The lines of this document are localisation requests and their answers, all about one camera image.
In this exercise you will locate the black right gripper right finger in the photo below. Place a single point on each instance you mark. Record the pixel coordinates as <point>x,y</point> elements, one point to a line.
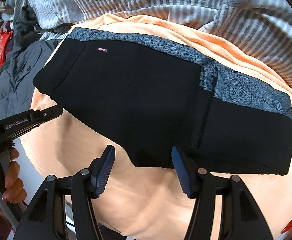
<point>241,217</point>

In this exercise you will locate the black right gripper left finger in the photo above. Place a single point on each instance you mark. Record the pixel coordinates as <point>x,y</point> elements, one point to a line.
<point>45,216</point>

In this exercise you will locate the black pants with patterned stripe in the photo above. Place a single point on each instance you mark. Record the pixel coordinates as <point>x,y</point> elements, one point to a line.
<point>149,94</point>

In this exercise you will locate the person left hand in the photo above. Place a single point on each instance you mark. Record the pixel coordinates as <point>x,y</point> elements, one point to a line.
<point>15,192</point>

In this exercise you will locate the dark grey jacket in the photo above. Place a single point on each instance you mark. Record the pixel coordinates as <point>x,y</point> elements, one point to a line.
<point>28,56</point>

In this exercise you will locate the peach bed sheet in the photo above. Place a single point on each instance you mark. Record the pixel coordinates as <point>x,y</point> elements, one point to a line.
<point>147,202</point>

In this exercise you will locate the grey striped duvet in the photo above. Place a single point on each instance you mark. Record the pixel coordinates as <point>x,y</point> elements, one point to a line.
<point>260,28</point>

